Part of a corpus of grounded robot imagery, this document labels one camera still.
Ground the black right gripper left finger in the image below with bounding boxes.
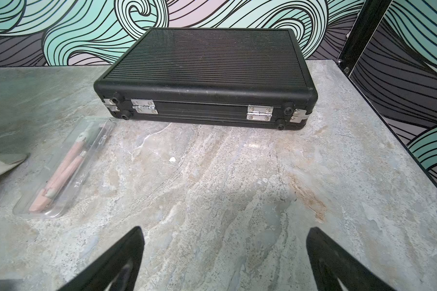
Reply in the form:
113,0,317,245
60,226,144,291

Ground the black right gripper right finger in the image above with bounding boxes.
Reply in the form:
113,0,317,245
306,227,393,291

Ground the pink compass clear case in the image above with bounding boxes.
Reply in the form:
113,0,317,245
12,116,117,219

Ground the white canvas tote bag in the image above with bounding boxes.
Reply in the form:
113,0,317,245
0,154,28,175

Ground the black ribbed hard case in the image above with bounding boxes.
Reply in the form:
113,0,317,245
94,27,318,130

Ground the black frame post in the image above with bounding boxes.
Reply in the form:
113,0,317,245
337,0,392,77

